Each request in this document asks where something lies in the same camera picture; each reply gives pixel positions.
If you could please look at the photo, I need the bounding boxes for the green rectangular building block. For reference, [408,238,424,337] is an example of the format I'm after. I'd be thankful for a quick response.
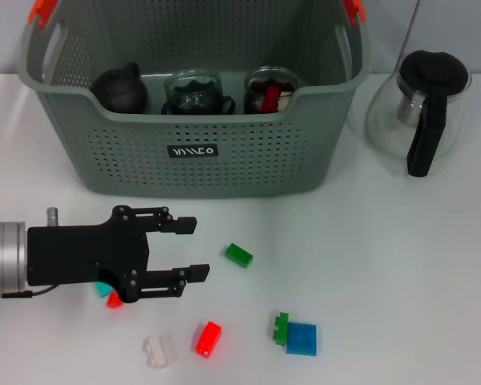
[224,243,254,269]

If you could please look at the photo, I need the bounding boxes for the green stepped building block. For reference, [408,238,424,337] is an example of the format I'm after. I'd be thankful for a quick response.
[273,311,290,346]

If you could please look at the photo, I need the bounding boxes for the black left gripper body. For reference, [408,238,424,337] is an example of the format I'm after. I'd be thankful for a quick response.
[26,205,150,304]

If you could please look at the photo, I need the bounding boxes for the glass pitcher with black lid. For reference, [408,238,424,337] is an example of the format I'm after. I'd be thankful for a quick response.
[364,50,472,177]

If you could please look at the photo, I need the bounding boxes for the small black clay teapot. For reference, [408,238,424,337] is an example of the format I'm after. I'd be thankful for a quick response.
[90,62,150,114]

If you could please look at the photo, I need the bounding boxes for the blue square building block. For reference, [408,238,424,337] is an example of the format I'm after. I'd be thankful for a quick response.
[285,322,318,356]

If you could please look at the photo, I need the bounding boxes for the bright red rectangular building block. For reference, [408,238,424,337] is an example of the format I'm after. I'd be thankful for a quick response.
[195,320,224,359]

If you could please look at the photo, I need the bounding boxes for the glass teacup with black base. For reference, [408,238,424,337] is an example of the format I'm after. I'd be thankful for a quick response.
[242,86,294,116]
[242,67,300,107]
[164,70,224,109]
[161,90,236,116]

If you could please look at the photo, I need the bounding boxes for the black cable with silver plug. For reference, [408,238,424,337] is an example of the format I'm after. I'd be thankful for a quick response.
[2,285,58,299]

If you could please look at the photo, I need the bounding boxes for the dark red long building block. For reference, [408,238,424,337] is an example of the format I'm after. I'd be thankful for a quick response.
[262,83,281,114]

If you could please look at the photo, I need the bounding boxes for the grey perforated storage bin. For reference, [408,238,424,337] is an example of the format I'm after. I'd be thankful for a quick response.
[16,0,373,200]

